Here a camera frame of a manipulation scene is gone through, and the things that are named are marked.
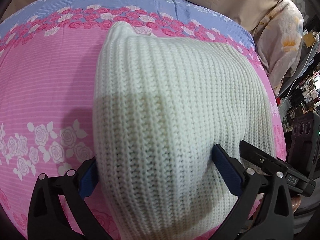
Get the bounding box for white red navy knit sweater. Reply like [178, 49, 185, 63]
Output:
[93, 22, 276, 239]

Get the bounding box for person's right hand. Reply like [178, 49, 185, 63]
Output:
[291, 196, 302, 213]

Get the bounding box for cluttered shelf items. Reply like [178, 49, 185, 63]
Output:
[274, 0, 320, 176]

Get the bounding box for floral cream pillow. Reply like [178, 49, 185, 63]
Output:
[253, 0, 304, 96]

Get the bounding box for pink blue floral bed sheet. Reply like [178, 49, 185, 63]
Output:
[1, 0, 286, 237]

